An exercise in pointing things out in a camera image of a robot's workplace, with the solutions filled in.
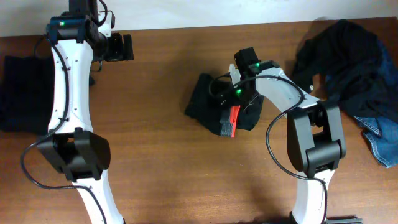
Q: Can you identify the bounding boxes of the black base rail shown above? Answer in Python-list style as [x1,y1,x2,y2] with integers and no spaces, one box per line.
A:
[324,217,364,224]

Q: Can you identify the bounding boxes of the blue denim jeans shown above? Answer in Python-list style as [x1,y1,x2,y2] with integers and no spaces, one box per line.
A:
[325,39,397,168]

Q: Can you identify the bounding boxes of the black leggings red waistband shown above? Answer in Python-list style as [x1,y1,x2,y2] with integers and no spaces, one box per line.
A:
[184,73,264,137]

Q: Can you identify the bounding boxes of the dark navy garment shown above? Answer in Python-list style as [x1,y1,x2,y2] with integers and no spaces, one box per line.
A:
[292,20,397,121]

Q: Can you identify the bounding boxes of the dark green trousers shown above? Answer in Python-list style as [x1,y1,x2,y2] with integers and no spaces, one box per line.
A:
[1,55,55,136]

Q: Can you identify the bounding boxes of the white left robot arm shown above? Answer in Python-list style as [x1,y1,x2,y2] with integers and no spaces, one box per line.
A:
[35,0,134,223]

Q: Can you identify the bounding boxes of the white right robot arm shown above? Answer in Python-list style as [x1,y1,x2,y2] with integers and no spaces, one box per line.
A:
[212,47,346,223]

